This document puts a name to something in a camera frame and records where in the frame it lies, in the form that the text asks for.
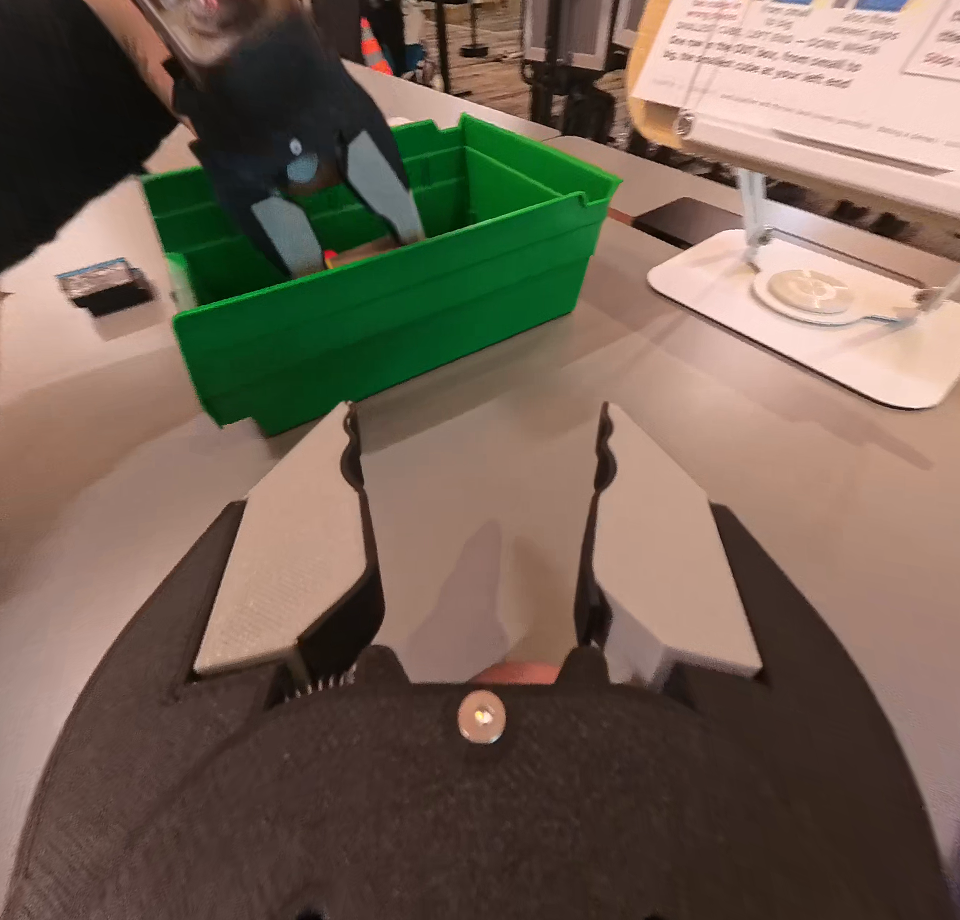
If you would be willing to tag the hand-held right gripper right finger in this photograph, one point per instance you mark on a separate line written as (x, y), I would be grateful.
(667, 560)

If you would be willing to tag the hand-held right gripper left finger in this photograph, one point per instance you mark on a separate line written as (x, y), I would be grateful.
(292, 560)

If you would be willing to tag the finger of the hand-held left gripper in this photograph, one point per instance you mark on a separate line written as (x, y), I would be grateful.
(289, 233)
(386, 184)

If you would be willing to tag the large wooden cube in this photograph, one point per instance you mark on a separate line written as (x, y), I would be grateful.
(367, 248)

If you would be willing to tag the green plastic bin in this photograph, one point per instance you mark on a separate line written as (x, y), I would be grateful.
(412, 320)

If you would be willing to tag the grey desk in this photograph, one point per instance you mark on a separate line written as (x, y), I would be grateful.
(487, 485)

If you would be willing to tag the person's left hand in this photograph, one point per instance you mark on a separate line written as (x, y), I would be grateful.
(139, 57)

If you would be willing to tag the orange traffic cone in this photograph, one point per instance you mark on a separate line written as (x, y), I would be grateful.
(375, 49)

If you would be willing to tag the wooden document stand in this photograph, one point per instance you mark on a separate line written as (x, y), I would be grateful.
(862, 365)

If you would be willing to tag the black phone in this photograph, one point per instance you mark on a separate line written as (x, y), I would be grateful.
(686, 222)

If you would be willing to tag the printed instruction sheet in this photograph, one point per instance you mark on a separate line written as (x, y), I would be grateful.
(787, 57)

